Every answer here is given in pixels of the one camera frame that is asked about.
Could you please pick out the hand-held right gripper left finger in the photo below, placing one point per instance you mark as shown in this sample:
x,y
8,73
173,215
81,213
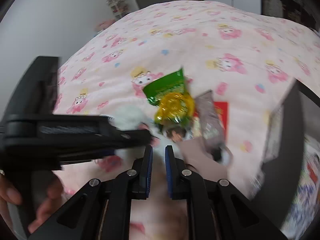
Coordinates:
x,y
149,170

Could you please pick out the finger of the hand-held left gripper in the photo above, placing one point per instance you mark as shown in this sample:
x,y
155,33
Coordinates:
x,y
87,158
135,137

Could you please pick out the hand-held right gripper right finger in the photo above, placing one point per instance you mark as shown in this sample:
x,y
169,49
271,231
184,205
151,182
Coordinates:
x,y
168,170

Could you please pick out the white plush toy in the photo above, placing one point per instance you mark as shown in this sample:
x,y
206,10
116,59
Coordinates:
x,y
130,117

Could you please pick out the cartoon sticker card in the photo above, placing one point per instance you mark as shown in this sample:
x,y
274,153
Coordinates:
x,y
176,135

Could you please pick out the small black object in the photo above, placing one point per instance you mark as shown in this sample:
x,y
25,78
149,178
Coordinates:
x,y
220,155

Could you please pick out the green snack packet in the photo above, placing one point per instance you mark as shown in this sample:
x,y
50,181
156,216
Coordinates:
x,y
167,87

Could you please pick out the grey-brown packet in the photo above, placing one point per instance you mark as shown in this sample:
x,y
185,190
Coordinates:
x,y
210,120

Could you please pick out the red card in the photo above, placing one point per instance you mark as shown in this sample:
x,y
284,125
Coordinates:
x,y
222,112

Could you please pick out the black box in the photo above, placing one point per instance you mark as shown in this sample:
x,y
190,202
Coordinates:
x,y
292,155

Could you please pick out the person's left hand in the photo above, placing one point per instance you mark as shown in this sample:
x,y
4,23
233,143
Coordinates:
x,y
50,205

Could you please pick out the pink printed blanket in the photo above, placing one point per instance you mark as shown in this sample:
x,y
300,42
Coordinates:
x,y
175,55

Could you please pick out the cluttered shelf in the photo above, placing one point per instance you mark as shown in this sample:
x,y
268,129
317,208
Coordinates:
x,y
117,2

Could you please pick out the dark furniture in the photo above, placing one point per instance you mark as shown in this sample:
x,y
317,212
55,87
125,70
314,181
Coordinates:
x,y
287,0

